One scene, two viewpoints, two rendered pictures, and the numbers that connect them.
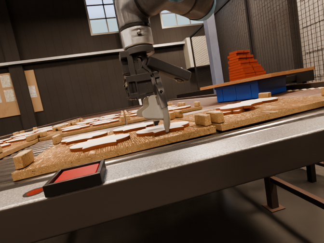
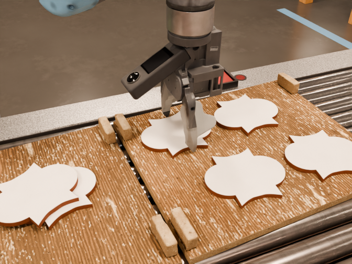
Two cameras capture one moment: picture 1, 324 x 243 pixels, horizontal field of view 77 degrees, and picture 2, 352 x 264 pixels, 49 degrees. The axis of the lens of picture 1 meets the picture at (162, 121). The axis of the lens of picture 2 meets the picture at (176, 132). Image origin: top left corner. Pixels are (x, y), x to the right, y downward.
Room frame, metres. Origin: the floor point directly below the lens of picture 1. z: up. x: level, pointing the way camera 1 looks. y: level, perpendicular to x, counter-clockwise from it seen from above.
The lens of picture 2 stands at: (1.09, -0.11, 1.39)
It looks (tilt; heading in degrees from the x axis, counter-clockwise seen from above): 38 degrees down; 169
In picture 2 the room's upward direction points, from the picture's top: straight up
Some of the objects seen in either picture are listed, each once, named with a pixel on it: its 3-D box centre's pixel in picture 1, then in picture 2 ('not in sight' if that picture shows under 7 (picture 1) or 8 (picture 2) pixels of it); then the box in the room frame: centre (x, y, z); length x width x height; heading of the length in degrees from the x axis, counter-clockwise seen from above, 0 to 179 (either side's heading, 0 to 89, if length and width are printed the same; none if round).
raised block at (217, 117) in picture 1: (214, 116); (107, 129); (0.50, -0.13, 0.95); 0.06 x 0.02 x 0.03; 14
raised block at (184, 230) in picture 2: (169, 115); (183, 228); (0.75, -0.03, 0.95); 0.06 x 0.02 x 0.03; 14
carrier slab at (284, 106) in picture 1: (247, 110); (10, 222); (0.67, -0.29, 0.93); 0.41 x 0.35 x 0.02; 104
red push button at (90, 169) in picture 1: (78, 176); (217, 79); (0.31, 0.14, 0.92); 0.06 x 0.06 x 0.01; 10
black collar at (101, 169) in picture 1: (78, 175); (217, 79); (0.31, 0.14, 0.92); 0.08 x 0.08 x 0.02; 10
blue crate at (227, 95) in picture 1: (249, 89); not in sight; (1.31, -0.59, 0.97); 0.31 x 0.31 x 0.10; 32
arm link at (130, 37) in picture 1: (138, 41); (189, 17); (0.51, 0.02, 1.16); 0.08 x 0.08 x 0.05
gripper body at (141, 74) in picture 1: (141, 74); (191, 63); (0.51, 0.03, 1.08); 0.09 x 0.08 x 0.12; 104
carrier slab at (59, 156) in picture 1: (120, 138); (246, 147); (0.57, 0.12, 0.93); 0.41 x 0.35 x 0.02; 104
